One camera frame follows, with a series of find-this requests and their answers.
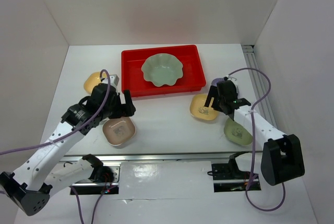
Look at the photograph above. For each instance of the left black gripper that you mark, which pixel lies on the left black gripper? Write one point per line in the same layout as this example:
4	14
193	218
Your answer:
125	109

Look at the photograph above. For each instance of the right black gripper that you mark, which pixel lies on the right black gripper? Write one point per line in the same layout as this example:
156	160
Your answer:
213	92

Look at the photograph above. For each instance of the purple plate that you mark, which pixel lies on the purple plate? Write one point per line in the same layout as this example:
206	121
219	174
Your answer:
218	80

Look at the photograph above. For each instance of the pink panda plate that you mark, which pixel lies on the pink panda plate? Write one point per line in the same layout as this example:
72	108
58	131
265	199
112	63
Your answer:
119	131

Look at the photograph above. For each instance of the yellow panda plate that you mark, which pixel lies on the yellow panda plate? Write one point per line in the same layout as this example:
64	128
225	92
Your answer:
200	111
92	81

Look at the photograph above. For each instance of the green panda plate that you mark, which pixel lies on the green panda plate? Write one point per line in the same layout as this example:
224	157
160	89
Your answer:
236	133

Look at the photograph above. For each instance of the large green scalloped bowl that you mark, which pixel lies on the large green scalloped bowl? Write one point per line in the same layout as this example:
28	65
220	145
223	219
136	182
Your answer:
162	69

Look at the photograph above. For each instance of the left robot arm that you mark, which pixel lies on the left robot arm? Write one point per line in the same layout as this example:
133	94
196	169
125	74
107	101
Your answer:
32	185

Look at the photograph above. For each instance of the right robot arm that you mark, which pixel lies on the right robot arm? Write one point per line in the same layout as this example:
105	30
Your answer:
281	158

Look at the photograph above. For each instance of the red plastic bin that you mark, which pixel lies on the red plastic bin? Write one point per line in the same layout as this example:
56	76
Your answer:
133	78

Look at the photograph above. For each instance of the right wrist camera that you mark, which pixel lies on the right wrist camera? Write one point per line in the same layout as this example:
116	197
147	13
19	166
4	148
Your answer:
234	81

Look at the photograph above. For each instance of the aluminium rail front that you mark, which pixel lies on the aluminium rail front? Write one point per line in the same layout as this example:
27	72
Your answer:
168	157

